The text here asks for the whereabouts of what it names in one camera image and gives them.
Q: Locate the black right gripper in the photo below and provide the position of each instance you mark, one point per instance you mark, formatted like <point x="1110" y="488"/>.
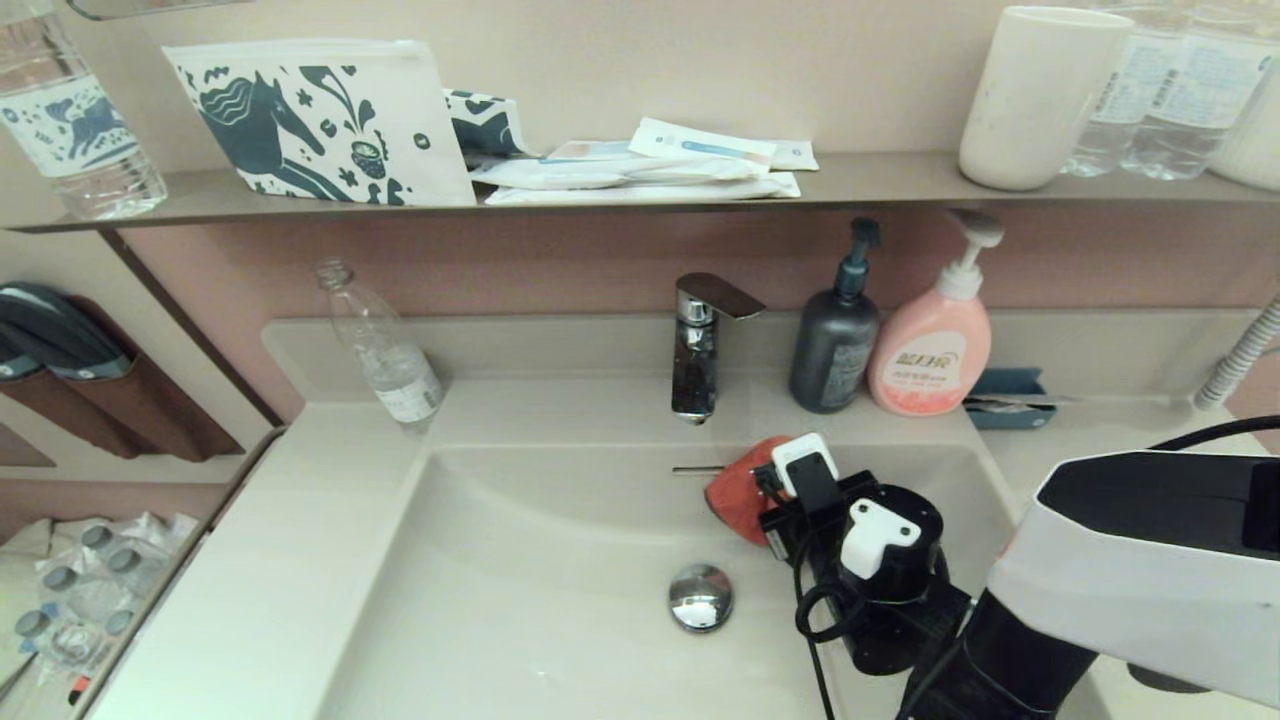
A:
<point x="815" y="535"/>

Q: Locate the orange microfibre cloth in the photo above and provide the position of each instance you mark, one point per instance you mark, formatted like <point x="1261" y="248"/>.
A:
<point x="735" y="495"/>

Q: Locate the chrome sink faucet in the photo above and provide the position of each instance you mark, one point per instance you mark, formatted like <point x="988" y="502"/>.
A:
<point x="693" y="370"/>

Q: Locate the white ceramic sink basin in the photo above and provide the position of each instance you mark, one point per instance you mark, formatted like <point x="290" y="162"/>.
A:
<point x="500" y="580"/>

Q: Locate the chrome drain stopper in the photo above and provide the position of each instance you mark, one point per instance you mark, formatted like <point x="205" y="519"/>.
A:
<point x="700" y="598"/>

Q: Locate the chrome overflow slot cover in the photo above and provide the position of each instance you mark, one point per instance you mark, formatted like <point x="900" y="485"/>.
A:
<point x="695" y="469"/>

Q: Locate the dark grey pump bottle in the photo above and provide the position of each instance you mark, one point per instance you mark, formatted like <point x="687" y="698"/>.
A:
<point x="830" y="350"/>

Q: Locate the pink soap pump bottle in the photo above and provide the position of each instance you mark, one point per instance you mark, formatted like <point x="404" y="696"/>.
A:
<point x="930" y="350"/>

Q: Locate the blue plastic box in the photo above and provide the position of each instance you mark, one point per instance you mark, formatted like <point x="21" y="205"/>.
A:
<point x="1005" y="385"/>

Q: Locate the small white sachet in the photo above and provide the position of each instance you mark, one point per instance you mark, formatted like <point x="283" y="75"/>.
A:
<point x="795" y="155"/>

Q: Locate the white packet with blue stripe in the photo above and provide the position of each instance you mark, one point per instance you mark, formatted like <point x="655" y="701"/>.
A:
<point x="700" y="143"/>

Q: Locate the long white packet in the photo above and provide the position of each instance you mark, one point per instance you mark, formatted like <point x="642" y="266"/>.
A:
<point x="600" y="172"/>

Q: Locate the packet with orange blue print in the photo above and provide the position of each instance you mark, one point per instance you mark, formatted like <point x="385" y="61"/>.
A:
<point x="590" y="150"/>

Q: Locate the clear empty plastic bottle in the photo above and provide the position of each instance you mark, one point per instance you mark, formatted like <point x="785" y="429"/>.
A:
<point x="388" y="360"/>

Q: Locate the white plastic cup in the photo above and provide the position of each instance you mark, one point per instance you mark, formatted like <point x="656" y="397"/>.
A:
<point x="1040" y="100"/>

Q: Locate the small horse print pouch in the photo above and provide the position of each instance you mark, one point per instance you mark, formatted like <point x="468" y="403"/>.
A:
<point x="483" y="125"/>

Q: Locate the water bottle with white label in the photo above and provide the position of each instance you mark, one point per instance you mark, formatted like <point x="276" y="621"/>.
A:
<point x="1200" y="100"/>
<point x="1120" y="100"/>

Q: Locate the white ribbed container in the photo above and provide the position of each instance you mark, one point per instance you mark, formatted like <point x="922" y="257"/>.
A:
<point x="1255" y="150"/>

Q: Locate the large horse print pouch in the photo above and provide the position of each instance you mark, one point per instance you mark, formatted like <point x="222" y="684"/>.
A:
<point x="305" y="130"/>

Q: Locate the shrink-wrapped bottle pack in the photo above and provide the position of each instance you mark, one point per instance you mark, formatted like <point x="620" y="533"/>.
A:
<point x="90" y="590"/>

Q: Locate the dark grey slipper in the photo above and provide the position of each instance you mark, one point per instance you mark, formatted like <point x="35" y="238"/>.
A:
<point x="55" y="330"/>
<point x="15" y="368"/>

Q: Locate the bottle with blue deer label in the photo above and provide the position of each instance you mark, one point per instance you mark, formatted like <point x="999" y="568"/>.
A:
<point x="72" y="140"/>

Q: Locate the grey brown wall shelf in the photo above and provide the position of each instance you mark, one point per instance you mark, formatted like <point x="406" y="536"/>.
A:
<point x="880" y="180"/>

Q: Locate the brown wall pocket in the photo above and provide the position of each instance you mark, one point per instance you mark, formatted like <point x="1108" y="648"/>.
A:
<point x="150" y="420"/>

